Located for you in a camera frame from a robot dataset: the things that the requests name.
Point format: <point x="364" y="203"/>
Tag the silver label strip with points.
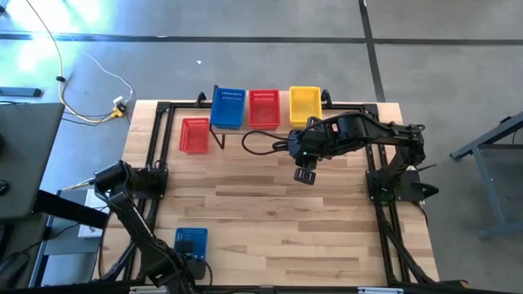
<point x="380" y="290"/>

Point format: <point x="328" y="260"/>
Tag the red slotted plastic basket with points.
<point x="194" y="136"/>
<point x="265" y="112"/>

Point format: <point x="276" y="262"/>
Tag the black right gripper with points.
<point x="304" y="147"/>

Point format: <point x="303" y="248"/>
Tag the black frame corner bracket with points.
<point x="327" y="99"/>
<point x="200" y="100"/>

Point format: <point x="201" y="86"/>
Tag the blue slotted plastic basket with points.
<point x="228" y="110"/>
<point x="197" y="239"/>

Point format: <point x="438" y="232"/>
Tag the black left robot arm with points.
<point x="139" y="228"/>

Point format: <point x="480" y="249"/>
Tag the white box under arm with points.
<point x="92" y="230"/>

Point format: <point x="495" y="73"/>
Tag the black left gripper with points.
<point x="196" y="269"/>

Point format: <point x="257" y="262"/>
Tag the dark grey side desk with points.
<point x="24" y="159"/>

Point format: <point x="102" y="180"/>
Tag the blue-grey metal stand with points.
<point x="494" y="175"/>

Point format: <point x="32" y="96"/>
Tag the black aluminium table frame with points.
<point x="163" y="134"/>

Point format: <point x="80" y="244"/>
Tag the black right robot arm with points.
<point x="380" y="132"/>

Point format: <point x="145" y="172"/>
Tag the white power adapter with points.
<point x="118" y="100"/>

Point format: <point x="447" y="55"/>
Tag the flat black floor bar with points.
<point x="18" y="92"/>

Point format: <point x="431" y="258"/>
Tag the yellow slotted plastic basket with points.
<point x="305" y="104"/>

